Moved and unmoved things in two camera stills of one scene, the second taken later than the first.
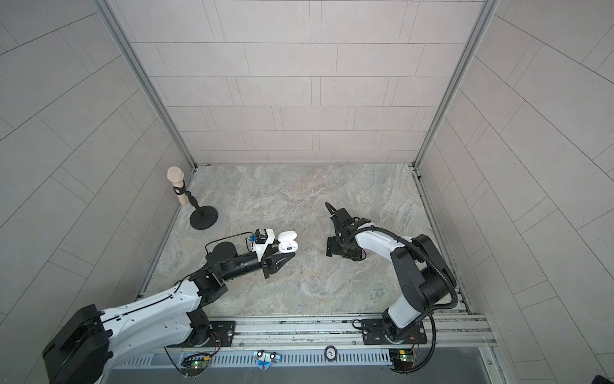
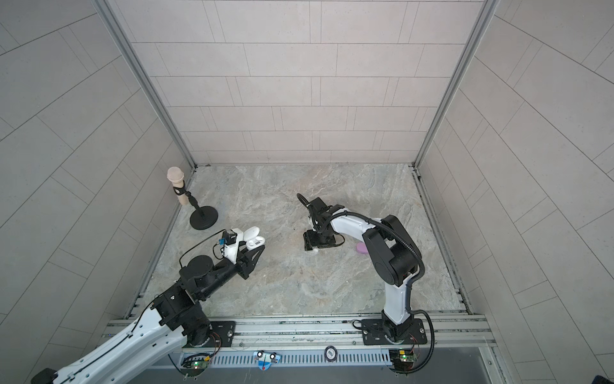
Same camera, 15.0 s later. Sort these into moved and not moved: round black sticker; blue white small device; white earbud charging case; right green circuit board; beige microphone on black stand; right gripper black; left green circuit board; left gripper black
Moved: white earbud charging case; left gripper black; right gripper black
Not moved: beige microphone on black stand; left green circuit board; round black sticker; right green circuit board; blue white small device
